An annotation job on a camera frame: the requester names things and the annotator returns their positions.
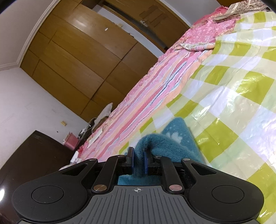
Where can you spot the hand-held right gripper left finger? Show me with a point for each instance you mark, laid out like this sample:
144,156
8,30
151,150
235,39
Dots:
130,160

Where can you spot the teal sweater with white flowers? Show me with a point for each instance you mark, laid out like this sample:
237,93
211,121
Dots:
172,137

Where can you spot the pink striped bedsheet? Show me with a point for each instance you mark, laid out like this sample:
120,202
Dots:
151,90

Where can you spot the wooden wardrobe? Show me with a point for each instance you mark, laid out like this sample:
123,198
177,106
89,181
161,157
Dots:
82,58

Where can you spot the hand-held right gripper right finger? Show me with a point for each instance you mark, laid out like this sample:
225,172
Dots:
146,162

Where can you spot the beige patterned cloth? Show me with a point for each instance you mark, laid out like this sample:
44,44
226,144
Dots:
241,9

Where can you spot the white cloth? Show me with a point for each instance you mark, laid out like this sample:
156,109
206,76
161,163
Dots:
105,113

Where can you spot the wooden door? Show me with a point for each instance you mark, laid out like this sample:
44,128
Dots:
151,19

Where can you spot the pink box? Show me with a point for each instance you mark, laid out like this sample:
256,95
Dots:
71,142

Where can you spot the white paper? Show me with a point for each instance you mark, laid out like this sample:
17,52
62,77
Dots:
96,136

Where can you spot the pink floral quilt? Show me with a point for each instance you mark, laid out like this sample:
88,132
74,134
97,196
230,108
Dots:
200,30

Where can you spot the dark wooden headboard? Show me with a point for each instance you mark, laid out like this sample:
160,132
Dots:
30,159

